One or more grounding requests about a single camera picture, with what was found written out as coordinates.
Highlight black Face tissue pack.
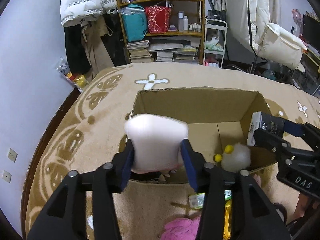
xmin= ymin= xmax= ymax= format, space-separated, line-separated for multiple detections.
xmin=246 ymin=111 xmax=285 ymax=146

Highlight white plush with yellow pompoms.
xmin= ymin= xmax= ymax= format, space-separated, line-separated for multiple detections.
xmin=214 ymin=143 xmax=251 ymax=173

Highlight pale pink soft block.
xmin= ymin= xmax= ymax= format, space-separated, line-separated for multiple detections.
xmin=124 ymin=114 xmax=188 ymax=174

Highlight green tissue pack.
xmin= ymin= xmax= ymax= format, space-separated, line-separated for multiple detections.
xmin=188 ymin=190 xmax=232 ymax=209

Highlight open cardboard box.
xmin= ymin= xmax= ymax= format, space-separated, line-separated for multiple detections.
xmin=130 ymin=87 xmax=275 ymax=184

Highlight magenta fuzzy plush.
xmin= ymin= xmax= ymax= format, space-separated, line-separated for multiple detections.
xmin=160 ymin=216 xmax=201 ymax=240

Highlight snack bag pile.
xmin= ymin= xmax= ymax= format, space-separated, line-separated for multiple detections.
xmin=56 ymin=57 xmax=89 ymax=93

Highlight stack of books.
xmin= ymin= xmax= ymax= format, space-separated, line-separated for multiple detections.
xmin=126 ymin=35 xmax=201 ymax=64

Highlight white metal cart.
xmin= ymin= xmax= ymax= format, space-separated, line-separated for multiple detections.
xmin=203 ymin=18 xmax=228 ymax=68

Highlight cream coat on chair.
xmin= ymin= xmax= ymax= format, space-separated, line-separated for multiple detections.
xmin=225 ymin=0 xmax=306 ymax=73

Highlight brown hanging garment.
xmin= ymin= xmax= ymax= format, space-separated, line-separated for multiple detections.
xmin=82 ymin=16 xmax=114 ymax=82

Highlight white bottles on shelf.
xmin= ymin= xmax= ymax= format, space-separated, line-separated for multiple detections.
xmin=177 ymin=11 xmax=201 ymax=33

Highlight teal bag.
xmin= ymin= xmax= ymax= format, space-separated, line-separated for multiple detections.
xmin=118 ymin=4 xmax=148 ymax=42

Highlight wooden shelf unit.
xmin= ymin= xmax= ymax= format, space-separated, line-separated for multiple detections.
xmin=116 ymin=0 xmax=204 ymax=63

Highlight red patterned bag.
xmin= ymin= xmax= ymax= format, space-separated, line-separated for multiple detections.
xmin=145 ymin=5 xmax=171 ymax=34

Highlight wall socket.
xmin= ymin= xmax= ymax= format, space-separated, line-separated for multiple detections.
xmin=2 ymin=170 xmax=12 ymax=183
xmin=7 ymin=148 xmax=18 ymax=162

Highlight lower wall socket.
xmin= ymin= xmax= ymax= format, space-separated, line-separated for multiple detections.
xmin=2 ymin=170 xmax=12 ymax=183

